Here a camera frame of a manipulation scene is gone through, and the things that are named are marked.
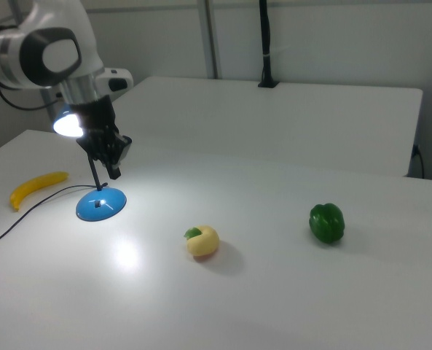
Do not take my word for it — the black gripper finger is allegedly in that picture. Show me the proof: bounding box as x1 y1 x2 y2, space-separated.
76 134 111 169
108 133 133 180

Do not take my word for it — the black wall plug cable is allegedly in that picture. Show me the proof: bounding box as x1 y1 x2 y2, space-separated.
412 144 426 179

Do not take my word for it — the black lamp power cable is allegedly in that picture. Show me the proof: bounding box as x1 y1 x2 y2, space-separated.
0 184 106 273

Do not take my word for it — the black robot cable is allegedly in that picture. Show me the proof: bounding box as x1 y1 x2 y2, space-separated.
0 89 62 112

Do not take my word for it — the green toy bell pepper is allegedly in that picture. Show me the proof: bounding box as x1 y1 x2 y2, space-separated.
308 202 347 246

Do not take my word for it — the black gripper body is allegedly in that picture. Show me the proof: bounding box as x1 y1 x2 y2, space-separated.
68 94 121 144

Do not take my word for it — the black clamped pole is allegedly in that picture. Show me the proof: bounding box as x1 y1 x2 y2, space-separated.
257 0 279 89

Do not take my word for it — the grey wall profile strip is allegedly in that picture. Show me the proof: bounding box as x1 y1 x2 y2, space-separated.
197 0 224 79

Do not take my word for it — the yellow toy banana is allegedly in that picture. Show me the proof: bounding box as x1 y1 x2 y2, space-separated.
9 171 71 213

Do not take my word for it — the grey metal post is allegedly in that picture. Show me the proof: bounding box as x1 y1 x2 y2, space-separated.
42 87 57 121

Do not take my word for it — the white back table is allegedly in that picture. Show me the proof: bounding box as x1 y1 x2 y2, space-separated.
111 75 424 178

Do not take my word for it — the blue desk lamp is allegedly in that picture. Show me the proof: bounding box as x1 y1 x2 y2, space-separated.
52 104 127 222

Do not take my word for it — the yellow toy peach with leaf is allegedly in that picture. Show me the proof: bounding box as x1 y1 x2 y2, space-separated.
184 225 221 263

